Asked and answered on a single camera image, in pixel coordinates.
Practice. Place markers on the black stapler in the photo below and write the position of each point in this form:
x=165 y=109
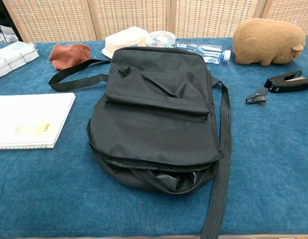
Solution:
x=296 y=83

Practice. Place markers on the rust brown cloth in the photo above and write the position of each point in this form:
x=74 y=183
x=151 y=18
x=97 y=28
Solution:
x=69 y=56

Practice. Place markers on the black stand pole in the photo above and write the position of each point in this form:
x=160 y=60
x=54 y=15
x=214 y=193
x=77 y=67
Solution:
x=9 y=20

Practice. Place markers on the blue tablecloth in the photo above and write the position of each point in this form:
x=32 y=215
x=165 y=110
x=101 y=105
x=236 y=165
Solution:
x=44 y=186

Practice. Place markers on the round clear plastic container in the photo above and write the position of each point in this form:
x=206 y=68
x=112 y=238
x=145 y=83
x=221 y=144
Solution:
x=160 y=39

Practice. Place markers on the white tissue pack bundle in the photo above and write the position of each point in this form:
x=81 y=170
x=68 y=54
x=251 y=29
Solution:
x=12 y=59

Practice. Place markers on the black fabric bag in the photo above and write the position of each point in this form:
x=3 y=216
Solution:
x=156 y=124

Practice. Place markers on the white spiral notebook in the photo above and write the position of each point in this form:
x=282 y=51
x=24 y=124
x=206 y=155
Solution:
x=32 y=114

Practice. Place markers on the brown plush animal toy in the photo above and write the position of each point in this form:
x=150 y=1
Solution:
x=268 y=39

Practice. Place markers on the black staple remover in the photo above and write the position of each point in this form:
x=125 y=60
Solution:
x=256 y=97

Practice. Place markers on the clear plastic water bottle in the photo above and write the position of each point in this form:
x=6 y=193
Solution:
x=206 y=51

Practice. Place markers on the woven rattan folding screen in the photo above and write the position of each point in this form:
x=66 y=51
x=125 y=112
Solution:
x=131 y=17

